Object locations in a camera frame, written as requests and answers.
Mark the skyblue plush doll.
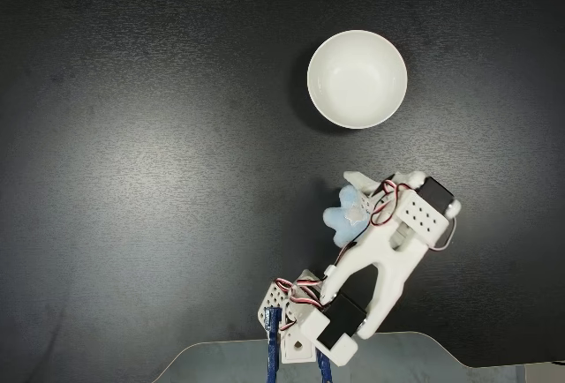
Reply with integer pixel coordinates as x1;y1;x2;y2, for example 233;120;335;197
321;184;372;245

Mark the white bowl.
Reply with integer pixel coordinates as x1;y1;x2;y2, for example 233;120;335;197
306;29;408;130

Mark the grey cloth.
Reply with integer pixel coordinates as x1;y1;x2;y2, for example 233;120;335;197
156;331;526;383

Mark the red white servo cable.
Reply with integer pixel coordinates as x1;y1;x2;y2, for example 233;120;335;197
423;214;459;252

